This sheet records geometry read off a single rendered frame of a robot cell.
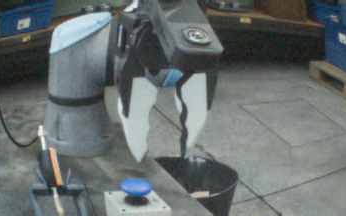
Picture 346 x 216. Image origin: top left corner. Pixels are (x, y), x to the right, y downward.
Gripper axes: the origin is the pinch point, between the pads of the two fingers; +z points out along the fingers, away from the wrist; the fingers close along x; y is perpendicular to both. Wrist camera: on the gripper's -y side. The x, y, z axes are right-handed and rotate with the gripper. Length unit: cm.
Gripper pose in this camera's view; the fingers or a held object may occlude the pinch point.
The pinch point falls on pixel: (165, 151)
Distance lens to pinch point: 71.8
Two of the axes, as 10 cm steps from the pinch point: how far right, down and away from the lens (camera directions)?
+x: -9.3, 0.8, -3.6
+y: -3.7, -3.1, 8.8
